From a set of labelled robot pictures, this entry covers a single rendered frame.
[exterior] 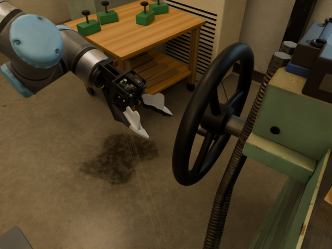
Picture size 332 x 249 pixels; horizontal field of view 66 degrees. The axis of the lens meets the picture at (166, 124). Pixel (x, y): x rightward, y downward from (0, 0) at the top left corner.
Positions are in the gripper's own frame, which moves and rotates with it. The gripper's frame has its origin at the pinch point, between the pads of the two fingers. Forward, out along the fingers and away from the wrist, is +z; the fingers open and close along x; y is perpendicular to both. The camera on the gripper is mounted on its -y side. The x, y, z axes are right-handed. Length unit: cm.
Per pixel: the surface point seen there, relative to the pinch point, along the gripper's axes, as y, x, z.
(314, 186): 30.8, -14.8, 24.2
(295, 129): 30.3, -8.0, 19.9
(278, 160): 25.9, -10.0, 21.2
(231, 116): 19.2, -1.4, 12.7
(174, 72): -65, 89, -33
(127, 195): -74, 7, -1
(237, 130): 19.0, -3.0, 15.0
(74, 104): -101, 40, -75
